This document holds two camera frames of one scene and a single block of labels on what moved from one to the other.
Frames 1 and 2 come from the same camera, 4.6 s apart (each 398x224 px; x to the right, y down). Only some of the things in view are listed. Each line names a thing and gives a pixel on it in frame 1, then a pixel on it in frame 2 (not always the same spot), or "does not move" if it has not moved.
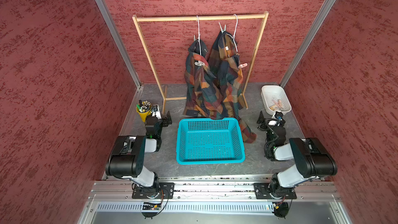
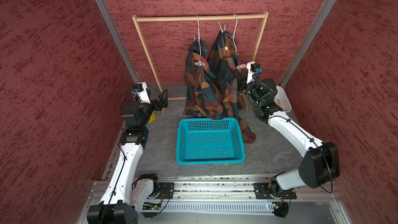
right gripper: (261, 119) -> (241, 82)
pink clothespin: (242, 65) does not move
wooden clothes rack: (258, 16) does not move
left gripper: (165, 123) -> (164, 102)
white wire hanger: (233, 37) does not move
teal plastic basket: (200, 141) does not move
